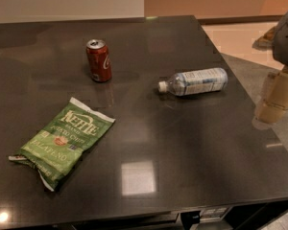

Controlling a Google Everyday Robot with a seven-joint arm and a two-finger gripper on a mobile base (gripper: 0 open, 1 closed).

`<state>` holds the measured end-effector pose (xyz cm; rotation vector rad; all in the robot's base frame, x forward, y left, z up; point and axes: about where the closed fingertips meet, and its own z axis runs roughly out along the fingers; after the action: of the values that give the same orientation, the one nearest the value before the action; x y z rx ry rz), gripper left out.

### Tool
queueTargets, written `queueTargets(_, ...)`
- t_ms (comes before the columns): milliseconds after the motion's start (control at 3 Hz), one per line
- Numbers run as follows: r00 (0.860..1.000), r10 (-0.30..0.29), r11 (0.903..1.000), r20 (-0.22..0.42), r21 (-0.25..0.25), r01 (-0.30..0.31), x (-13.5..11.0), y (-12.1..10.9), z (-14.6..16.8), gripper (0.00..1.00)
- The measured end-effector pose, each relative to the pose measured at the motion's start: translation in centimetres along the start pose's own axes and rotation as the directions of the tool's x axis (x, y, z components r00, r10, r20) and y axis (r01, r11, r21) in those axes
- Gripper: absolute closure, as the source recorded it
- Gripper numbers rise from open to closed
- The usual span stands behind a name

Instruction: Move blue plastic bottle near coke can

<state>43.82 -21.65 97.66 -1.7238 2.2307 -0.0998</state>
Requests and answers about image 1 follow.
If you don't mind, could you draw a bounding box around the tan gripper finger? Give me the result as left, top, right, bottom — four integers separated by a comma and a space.
266, 71, 288, 110
254, 99, 287, 124

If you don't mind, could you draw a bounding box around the blue plastic water bottle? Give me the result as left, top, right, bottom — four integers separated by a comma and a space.
158, 68, 228, 97

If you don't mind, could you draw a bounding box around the red coke can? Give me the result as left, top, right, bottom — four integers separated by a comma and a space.
86, 39, 112, 82

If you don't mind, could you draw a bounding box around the dark drawer under table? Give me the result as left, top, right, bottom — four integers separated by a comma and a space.
71, 202, 288, 230

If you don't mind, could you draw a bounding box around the green kettle chips bag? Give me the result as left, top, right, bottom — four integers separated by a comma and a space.
9, 98, 115, 192

